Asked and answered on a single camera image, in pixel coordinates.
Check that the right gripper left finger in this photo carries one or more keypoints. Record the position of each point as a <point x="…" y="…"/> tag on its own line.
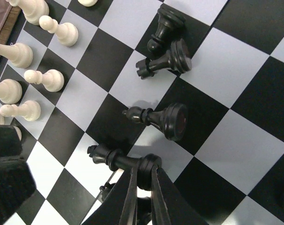
<point x="120" y="205"/>

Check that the black rook chess piece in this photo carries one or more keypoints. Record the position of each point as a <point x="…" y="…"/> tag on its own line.
<point x="176" y="58"/>

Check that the black pawn chess piece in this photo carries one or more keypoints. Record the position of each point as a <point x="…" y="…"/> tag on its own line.
<point x="169" y="21"/>
<point x="105" y="190"/>

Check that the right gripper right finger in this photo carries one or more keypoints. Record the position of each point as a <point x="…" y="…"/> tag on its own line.
<point x="168" y="206"/>

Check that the white back-row chess piece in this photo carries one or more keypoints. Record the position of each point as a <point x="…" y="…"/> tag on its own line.
<point x="20" y="55"/>
<point x="32" y="9"/>
<point x="10" y="91"/>

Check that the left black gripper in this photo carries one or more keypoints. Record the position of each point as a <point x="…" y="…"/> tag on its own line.
<point x="16" y="181"/>

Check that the black white chessboard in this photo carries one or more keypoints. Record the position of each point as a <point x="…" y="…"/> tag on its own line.
<point x="229" y="165"/>

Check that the black bishop chess piece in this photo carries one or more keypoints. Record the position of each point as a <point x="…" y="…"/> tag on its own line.
<point x="171" y="121"/>

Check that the black king chess piece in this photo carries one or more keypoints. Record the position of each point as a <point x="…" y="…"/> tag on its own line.
<point x="116" y="159"/>

